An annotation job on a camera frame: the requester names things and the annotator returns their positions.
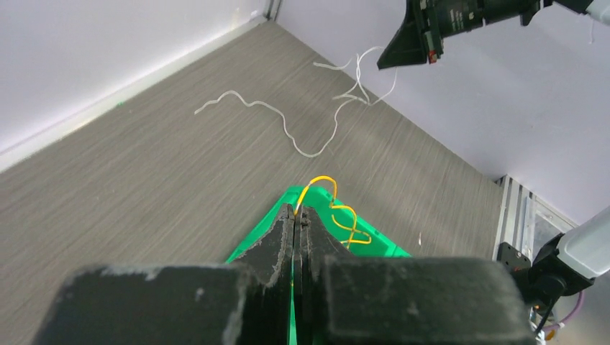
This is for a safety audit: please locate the white thin cable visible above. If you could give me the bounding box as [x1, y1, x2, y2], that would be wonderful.
[194, 45, 399, 159]

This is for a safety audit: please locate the green six-compartment bin tray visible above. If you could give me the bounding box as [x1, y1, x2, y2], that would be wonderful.
[227, 185, 409, 344]

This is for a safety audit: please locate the yellow thin cable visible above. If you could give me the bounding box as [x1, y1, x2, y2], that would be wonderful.
[293, 175, 373, 251]

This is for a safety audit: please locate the aluminium front rail frame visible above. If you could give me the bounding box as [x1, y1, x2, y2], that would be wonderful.
[492, 175, 576, 270]

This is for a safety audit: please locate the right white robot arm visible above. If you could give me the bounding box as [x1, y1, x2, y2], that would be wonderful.
[376, 0, 609, 307]

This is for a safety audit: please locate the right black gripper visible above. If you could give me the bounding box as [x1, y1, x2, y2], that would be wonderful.
[376, 0, 541, 70]

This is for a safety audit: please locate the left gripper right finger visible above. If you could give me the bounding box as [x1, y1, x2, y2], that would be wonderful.
[294, 208, 535, 344]

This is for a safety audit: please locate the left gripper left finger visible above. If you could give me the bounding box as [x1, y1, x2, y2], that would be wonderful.
[33, 204, 295, 344]

